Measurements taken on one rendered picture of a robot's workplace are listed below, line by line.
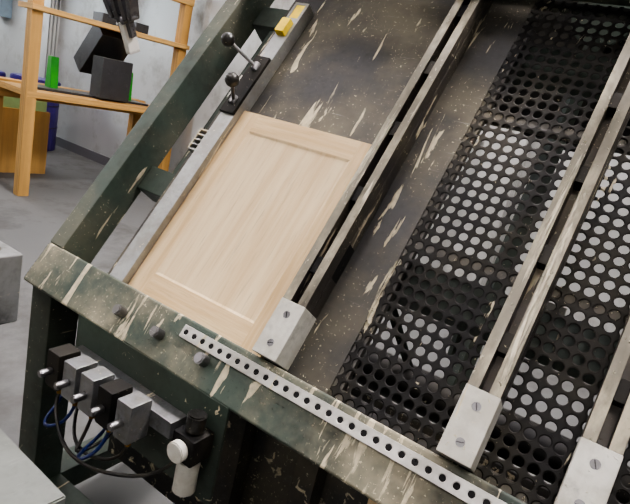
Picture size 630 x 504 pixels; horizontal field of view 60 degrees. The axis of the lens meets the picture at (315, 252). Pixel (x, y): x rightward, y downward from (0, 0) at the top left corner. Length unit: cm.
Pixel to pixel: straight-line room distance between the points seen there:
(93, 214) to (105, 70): 442
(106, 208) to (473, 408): 112
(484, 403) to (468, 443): 7
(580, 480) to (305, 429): 46
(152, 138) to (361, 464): 109
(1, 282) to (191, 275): 44
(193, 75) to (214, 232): 57
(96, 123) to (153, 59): 137
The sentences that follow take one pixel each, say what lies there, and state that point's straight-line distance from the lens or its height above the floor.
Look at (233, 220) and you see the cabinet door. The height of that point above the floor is 110.
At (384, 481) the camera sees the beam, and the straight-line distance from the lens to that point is 102.
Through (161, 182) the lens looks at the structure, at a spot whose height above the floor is 111.
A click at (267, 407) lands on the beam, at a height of 84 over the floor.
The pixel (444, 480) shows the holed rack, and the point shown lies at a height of 89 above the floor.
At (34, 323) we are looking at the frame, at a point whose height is 68.
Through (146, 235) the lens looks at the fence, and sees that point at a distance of 146.
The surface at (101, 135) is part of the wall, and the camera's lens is 787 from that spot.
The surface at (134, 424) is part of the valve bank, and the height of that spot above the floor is 72.
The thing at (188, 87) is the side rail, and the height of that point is 138.
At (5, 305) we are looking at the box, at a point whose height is 80.
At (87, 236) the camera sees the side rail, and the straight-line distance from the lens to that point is 164.
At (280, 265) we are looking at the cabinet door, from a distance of 125.
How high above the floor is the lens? 143
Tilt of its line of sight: 15 degrees down
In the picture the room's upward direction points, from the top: 13 degrees clockwise
